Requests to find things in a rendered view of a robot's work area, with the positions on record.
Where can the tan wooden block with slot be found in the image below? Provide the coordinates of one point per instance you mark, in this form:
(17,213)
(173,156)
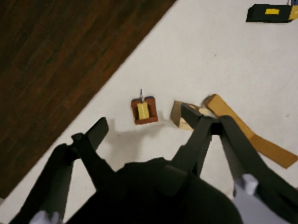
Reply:
(178,120)

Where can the brown wooden flat bar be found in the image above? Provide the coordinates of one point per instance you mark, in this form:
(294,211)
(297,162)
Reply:
(275,153)

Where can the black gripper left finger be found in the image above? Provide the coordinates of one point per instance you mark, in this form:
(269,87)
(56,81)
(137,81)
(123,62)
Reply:
(46,202)

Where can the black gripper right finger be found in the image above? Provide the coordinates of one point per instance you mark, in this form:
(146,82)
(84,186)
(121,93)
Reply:
(259,193)

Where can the brown wooden block with slot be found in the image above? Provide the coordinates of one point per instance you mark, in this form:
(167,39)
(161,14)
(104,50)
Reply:
(151,104)

